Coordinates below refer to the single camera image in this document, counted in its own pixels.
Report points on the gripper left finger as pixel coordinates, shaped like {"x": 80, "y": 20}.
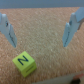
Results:
{"x": 7, "y": 28}

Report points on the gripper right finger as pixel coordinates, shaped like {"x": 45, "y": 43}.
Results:
{"x": 71, "y": 26}

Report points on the yellow block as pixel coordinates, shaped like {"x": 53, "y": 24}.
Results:
{"x": 24, "y": 62}

